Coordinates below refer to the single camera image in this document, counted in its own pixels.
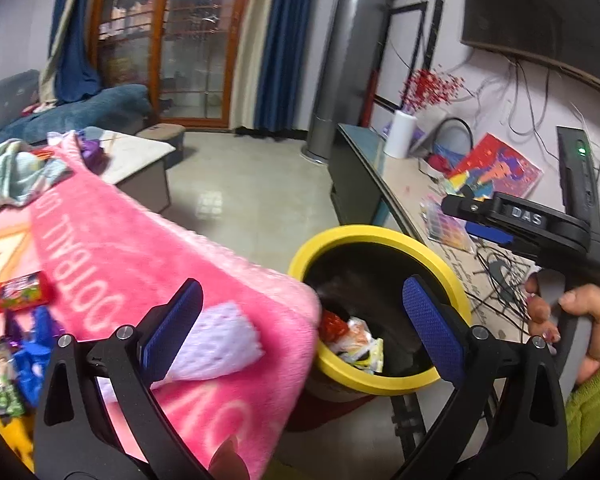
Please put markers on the white topped coffee table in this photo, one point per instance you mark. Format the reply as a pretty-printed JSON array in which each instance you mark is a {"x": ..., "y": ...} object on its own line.
[{"x": 135, "y": 152}]

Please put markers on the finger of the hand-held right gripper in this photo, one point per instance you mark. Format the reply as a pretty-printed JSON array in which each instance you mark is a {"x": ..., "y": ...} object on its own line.
[
  {"x": 467, "y": 205},
  {"x": 487, "y": 232}
]

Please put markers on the blue pleated curtain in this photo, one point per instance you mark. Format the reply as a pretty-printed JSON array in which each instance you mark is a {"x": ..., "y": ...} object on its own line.
[{"x": 285, "y": 50}]

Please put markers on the white foam fruit net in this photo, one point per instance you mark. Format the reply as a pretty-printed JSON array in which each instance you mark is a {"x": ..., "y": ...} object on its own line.
[{"x": 220, "y": 340}]

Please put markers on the colourful paint palette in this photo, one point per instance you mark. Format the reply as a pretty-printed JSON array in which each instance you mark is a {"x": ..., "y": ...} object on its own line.
[{"x": 445, "y": 227}]

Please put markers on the red colourful picture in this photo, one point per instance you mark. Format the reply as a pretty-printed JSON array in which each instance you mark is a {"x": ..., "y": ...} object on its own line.
[{"x": 500, "y": 165}]

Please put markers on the wall mounted television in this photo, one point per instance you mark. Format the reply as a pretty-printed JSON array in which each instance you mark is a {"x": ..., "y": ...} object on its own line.
[{"x": 530, "y": 5}]

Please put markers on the green snack wrapper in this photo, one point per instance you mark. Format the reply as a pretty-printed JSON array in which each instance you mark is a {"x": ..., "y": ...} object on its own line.
[{"x": 7, "y": 385}]

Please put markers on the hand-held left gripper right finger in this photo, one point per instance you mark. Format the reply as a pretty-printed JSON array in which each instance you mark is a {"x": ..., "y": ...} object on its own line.
[{"x": 430, "y": 330}]

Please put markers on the grey standing air conditioner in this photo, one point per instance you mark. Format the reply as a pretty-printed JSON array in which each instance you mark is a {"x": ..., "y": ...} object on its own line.
[{"x": 340, "y": 60}]

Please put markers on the wooden framed glass door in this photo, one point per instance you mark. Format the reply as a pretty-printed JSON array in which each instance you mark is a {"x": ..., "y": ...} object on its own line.
[{"x": 180, "y": 35}]

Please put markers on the grey sofa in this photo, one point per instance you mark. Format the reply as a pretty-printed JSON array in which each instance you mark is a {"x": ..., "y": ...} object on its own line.
[{"x": 5, "y": 95}]

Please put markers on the red cylindrical candy wrapper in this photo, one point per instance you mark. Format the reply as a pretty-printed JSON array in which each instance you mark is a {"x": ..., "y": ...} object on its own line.
[{"x": 25, "y": 290}]

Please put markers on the grey stool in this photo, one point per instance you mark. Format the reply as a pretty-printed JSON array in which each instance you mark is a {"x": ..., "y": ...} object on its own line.
[{"x": 162, "y": 132}]

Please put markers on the white paper roll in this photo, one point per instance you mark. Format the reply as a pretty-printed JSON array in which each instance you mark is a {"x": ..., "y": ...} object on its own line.
[{"x": 400, "y": 132}]

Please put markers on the blue window curtain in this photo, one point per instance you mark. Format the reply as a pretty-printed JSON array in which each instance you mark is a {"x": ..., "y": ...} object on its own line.
[{"x": 77, "y": 60}]

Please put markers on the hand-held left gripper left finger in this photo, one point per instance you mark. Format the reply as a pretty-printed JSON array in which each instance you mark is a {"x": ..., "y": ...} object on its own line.
[{"x": 172, "y": 327}]

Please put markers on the pink printed blanket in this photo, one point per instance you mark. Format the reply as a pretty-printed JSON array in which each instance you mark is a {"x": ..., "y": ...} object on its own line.
[{"x": 130, "y": 240}]

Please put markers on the purple plastic bag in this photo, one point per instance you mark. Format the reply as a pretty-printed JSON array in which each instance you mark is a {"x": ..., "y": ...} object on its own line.
[{"x": 94, "y": 152}]

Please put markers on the red berry branches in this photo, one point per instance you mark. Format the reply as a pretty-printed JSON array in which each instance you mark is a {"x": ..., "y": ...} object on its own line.
[{"x": 430, "y": 87}]

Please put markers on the pink cloth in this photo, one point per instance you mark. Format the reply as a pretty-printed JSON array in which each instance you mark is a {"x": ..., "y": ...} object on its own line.
[{"x": 37, "y": 107}]

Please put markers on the blue shiny wrapper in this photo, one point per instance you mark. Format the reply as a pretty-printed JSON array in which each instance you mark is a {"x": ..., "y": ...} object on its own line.
[{"x": 35, "y": 355}]

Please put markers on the red snack wrapper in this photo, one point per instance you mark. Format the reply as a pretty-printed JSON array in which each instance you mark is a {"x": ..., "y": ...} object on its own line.
[{"x": 332, "y": 327}]

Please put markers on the blue sofa blanket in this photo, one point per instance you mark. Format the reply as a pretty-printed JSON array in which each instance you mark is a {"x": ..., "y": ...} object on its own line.
[{"x": 105, "y": 105}]

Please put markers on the light blue cloth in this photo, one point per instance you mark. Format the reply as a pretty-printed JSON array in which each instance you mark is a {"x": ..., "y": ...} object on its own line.
[{"x": 10, "y": 170}]

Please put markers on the beige curtain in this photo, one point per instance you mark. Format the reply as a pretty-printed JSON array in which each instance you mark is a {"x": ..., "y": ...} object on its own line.
[{"x": 247, "y": 70}]

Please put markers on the white and yellow wrapper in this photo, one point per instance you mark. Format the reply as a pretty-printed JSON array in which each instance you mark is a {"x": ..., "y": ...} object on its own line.
[{"x": 362, "y": 345}]

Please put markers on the yellow rimmed black trash bin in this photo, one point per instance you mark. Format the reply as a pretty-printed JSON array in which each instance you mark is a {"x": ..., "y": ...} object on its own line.
[{"x": 370, "y": 235}]

